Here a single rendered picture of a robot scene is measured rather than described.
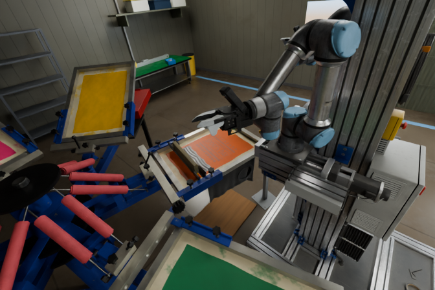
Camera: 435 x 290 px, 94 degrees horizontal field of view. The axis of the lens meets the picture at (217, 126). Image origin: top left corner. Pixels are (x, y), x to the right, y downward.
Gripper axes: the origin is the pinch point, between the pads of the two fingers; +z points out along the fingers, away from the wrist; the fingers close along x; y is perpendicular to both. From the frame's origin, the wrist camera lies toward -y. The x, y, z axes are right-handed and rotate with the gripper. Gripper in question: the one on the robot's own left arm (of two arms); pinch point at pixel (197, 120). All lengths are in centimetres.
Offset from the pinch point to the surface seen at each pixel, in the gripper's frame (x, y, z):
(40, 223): 36, 41, 72
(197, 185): 43, 62, -2
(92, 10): 487, -99, 42
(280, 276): -18, 75, -18
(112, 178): 67, 50, 45
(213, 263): 0, 73, 7
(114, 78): 159, 2, 29
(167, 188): 47, 58, 15
